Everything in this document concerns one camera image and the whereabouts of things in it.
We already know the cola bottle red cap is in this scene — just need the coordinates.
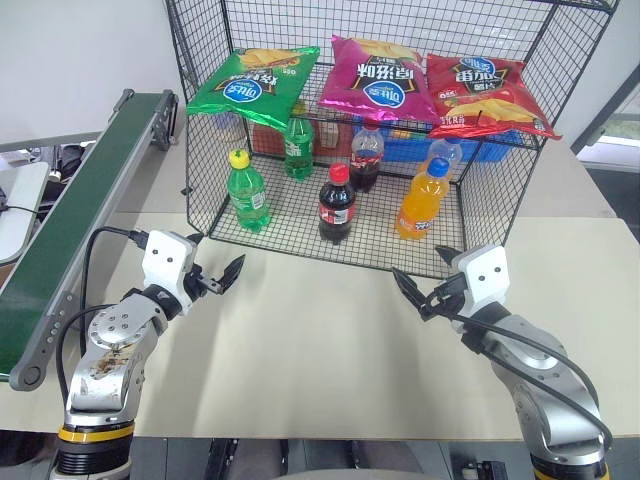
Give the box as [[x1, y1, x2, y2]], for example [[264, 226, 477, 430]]
[[317, 163, 358, 245]]

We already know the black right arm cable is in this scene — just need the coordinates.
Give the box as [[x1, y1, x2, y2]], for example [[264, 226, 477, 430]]
[[448, 311, 615, 454]]

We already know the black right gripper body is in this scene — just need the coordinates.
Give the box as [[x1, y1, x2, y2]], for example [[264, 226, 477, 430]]
[[421, 276, 472, 322]]

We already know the red box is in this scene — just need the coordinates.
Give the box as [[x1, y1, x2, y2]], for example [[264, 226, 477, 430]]
[[251, 121, 290, 157]]

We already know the blue plastic crate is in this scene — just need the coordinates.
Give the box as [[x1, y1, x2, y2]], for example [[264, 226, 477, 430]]
[[377, 124, 542, 165]]

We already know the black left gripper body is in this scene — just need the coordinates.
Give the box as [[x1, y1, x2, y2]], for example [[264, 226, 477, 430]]
[[181, 265, 212, 304]]

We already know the cola bottle blue label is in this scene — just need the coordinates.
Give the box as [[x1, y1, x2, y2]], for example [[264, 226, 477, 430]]
[[348, 124, 387, 194]]

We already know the white side desk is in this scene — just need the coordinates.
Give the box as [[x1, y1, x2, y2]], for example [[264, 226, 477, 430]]
[[0, 161, 52, 267]]

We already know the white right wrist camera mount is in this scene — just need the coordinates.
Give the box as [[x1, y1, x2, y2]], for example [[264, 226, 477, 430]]
[[454, 245, 509, 318]]

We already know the black wire rack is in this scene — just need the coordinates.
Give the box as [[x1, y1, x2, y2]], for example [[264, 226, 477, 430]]
[[163, 0, 622, 280]]

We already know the green chips bag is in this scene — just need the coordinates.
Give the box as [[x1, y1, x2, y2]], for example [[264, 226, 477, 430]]
[[185, 45, 322, 129]]

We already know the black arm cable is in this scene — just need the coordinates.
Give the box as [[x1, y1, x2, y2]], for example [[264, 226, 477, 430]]
[[448, 311, 615, 454], [55, 226, 150, 401]]

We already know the green conveyor belt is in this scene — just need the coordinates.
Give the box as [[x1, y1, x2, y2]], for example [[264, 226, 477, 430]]
[[0, 88, 180, 392]]

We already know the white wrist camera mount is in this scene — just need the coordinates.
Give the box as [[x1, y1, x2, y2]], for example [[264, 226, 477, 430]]
[[454, 245, 509, 318], [140, 229, 199, 307]]

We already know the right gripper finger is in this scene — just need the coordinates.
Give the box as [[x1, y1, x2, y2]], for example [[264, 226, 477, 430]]
[[391, 266, 432, 315], [434, 244, 465, 275]]

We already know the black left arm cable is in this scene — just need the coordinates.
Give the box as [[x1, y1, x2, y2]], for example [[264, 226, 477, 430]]
[[55, 226, 150, 401]]

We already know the purple chips bag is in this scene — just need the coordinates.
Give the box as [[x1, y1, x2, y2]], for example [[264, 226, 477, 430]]
[[318, 34, 442, 126]]

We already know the green soda bottle yellow cap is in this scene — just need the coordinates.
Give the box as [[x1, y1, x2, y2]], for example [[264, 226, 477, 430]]
[[226, 149, 273, 233]]

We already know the red chips bag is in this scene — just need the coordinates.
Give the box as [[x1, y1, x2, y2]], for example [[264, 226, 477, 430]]
[[424, 52, 564, 142]]

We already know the orange soda bottle blue cap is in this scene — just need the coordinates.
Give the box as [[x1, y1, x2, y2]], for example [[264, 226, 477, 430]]
[[427, 137, 467, 177], [394, 157, 454, 242]]

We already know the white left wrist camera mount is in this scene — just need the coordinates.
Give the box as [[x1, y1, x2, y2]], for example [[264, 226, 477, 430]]
[[140, 229, 199, 307]]

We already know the thin black desk cable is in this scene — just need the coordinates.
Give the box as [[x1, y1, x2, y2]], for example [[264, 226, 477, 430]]
[[0, 199, 41, 217]]

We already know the white cardboard box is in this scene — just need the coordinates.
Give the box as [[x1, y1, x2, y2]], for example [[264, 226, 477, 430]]
[[313, 119, 352, 150]]

